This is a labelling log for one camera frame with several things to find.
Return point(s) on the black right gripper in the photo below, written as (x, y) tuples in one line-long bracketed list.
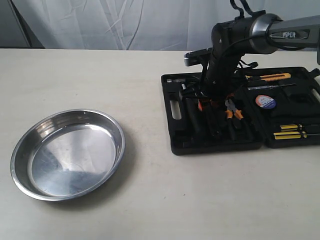
[(218, 80)]

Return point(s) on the black plastic tool case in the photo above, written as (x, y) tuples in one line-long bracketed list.
[(297, 104)]

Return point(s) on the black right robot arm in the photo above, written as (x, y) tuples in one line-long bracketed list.
[(262, 35)]

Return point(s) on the blue electrical tape roll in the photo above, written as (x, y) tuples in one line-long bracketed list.
[(265, 102)]

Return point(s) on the voltage tester screwdriver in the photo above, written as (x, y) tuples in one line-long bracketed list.
[(270, 86)]

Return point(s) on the yellow black screwdriver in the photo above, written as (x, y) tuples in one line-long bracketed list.
[(296, 127), (290, 135)]

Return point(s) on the yellow utility knife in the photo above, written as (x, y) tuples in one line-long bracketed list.
[(269, 78)]

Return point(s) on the white backdrop curtain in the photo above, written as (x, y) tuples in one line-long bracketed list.
[(144, 25)]

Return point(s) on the round steel tray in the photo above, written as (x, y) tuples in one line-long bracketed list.
[(67, 155)]

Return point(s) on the black handled claw hammer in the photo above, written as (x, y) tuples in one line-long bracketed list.
[(187, 95)]

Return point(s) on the orange handled pliers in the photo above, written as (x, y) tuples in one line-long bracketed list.
[(232, 112)]

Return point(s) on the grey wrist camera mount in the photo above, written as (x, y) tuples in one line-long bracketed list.
[(198, 57)]

